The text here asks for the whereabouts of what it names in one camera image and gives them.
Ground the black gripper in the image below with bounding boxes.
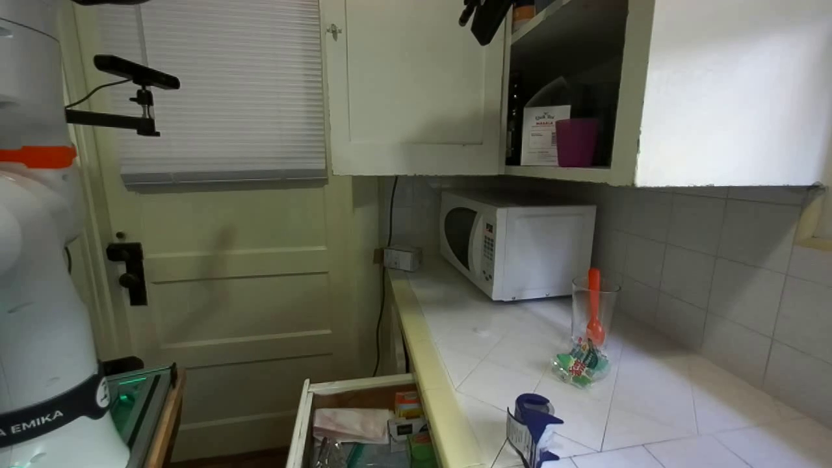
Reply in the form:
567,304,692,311
455,0,519,48

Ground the cabinet door with green knob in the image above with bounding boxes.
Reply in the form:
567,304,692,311
320,0,509,179

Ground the white paper bag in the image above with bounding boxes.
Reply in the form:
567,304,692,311
519,100,574,169

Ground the purple cup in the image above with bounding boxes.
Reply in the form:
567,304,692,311
554,117,605,169

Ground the white microwave oven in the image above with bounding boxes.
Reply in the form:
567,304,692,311
436,190,600,304

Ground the white window blind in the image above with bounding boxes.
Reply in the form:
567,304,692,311
113,0,329,190

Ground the orange plastic spoon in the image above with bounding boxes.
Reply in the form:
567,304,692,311
585,265,609,348

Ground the clear drinking glass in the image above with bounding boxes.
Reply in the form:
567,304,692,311
568,280,618,351

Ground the green candy plastic bag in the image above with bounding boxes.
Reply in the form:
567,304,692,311
552,337,614,390

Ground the pale green panel door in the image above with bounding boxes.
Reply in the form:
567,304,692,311
73,127,388,462

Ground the white cloth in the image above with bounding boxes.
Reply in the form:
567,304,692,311
310,404,396,447

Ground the black door latch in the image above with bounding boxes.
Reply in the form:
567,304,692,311
103,238,151,309

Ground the open wooden drawer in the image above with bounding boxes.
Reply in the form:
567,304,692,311
282,372,448,468

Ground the green-lit robot cart box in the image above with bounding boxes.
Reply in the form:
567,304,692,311
102,360,186,468

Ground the narrow pale green wall cabinet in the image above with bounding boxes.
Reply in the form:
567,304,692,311
502,0,826,190

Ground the wall power outlet adapter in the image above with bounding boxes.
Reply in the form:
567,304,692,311
379,247,424,273

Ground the black camera on stand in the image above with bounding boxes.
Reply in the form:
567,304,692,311
64,52,181,140

